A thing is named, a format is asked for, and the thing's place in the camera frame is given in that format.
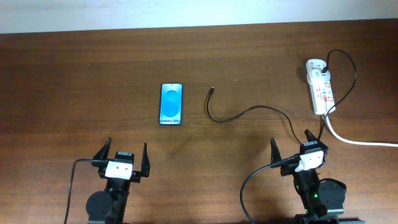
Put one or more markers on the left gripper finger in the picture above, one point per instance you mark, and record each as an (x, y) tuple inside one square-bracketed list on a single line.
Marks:
[(145, 164), (102, 154)]

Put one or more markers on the white power strip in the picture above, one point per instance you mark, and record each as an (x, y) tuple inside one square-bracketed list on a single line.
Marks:
[(321, 93)]

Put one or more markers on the blue Galaxy smartphone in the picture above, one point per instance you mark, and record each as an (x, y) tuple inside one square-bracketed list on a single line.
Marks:
[(171, 104)]

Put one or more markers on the white USB wall charger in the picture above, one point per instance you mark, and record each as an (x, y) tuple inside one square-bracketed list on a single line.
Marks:
[(317, 76)]

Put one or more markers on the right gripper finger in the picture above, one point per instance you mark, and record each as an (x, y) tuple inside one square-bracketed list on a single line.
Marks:
[(275, 154), (310, 137)]

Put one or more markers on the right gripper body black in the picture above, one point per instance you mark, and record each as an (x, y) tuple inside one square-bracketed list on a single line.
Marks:
[(286, 168)]

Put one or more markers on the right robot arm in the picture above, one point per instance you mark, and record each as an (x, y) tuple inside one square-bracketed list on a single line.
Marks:
[(322, 198)]

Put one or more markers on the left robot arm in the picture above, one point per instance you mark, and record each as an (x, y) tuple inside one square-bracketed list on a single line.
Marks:
[(108, 205)]

